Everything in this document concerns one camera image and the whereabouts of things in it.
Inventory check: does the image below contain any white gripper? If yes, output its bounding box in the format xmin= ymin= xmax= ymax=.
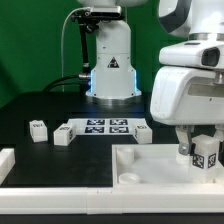
xmin=150 ymin=66 xmax=224 ymax=155

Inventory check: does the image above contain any white square table top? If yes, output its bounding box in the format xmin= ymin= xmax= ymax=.
xmin=112 ymin=144 xmax=224 ymax=185

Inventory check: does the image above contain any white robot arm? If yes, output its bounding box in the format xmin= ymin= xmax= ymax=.
xmin=150 ymin=0 xmax=224 ymax=155

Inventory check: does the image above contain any white sheet with markers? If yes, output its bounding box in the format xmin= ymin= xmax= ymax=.
xmin=68 ymin=118 xmax=138 ymax=135

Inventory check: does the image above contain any black cable bundle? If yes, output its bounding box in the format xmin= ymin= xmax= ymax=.
xmin=41 ymin=75 xmax=88 ymax=93

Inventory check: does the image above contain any white front fence rail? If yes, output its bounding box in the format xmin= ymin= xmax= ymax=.
xmin=0 ymin=185 xmax=224 ymax=215

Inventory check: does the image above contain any white fence rail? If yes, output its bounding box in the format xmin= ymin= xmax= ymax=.
xmin=0 ymin=148 xmax=15 ymax=185
xmin=0 ymin=185 xmax=224 ymax=215

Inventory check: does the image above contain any grey cable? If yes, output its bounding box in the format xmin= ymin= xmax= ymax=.
xmin=60 ymin=7 xmax=88 ymax=93

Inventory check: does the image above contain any white left fence rail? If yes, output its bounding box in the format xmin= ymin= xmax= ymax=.
xmin=0 ymin=148 xmax=15 ymax=185

